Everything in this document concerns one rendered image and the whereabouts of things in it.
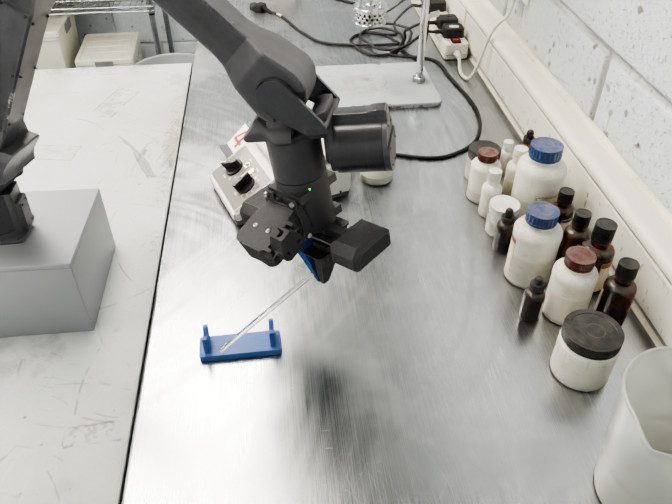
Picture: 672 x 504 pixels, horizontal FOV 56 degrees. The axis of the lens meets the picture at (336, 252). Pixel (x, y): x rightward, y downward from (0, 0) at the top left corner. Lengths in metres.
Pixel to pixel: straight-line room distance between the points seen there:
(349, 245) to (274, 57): 0.20
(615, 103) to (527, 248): 0.29
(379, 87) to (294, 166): 0.75
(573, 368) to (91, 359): 0.57
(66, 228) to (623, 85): 0.79
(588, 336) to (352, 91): 0.78
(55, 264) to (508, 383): 0.55
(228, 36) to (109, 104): 0.81
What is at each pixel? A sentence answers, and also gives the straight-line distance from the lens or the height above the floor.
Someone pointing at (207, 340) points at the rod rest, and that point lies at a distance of 0.78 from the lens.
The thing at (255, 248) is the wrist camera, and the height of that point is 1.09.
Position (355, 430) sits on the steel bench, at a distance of 0.72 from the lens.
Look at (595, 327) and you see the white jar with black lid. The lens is 0.78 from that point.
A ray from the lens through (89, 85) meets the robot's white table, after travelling 1.50.
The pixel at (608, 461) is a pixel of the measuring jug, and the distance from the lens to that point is 0.68.
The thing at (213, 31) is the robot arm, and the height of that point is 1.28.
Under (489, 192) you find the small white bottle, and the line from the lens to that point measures 0.99.
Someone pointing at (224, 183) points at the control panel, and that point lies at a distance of 1.03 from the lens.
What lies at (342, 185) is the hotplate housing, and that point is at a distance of 1.02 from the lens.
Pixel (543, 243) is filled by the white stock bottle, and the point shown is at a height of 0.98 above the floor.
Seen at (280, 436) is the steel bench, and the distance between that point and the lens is 0.72.
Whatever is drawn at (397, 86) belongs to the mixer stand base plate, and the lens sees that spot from 1.38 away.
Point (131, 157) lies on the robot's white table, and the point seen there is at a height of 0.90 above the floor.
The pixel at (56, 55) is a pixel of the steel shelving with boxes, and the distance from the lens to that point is 3.23.
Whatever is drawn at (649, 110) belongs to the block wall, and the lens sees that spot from 0.96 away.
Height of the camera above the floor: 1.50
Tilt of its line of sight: 40 degrees down
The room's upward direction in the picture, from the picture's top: straight up
